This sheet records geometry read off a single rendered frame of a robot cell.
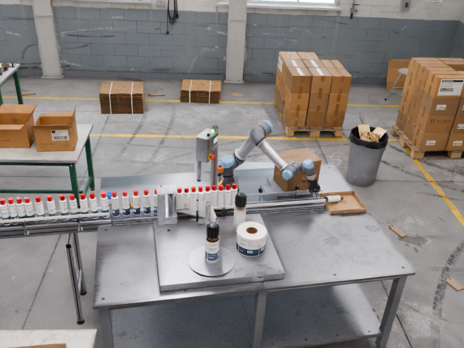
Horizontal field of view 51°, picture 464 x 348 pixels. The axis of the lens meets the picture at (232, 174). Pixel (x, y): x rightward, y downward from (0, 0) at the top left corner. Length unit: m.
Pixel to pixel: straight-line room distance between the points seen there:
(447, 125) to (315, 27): 3.19
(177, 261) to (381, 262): 1.40
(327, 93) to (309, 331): 3.90
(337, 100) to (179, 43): 3.19
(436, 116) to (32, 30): 6.50
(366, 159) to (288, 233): 2.41
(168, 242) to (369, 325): 1.64
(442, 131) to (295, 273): 4.03
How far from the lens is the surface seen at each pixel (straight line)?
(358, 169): 5.91
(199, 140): 3.45
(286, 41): 8.89
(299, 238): 3.59
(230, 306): 3.89
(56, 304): 4.36
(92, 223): 3.67
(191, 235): 3.46
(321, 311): 3.95
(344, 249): 3.58
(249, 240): 3.21
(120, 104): 7.51
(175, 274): 3.15
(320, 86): 6.81
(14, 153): 4.96
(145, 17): 8.72
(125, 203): 3.60
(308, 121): 6.97
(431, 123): 6.75
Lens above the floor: 2.99
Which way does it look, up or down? 30 degrees down
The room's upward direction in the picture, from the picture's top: 3 degrees clockwise
